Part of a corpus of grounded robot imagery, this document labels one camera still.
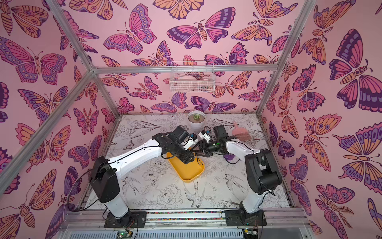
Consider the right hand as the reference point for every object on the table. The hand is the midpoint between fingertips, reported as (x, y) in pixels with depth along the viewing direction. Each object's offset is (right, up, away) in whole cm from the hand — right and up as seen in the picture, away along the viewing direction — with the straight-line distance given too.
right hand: (191, 154), depth 83 cm
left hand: (0, -1, -1) cm, 1 cm away
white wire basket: (0, +43, +10) cm, 44 cm away
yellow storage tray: (-3, -12, +4) cm, 13 cm away
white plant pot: (+3, +21, +20) cm, 29 cm away
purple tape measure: (+25, -5, +12) cm, 28 cm away
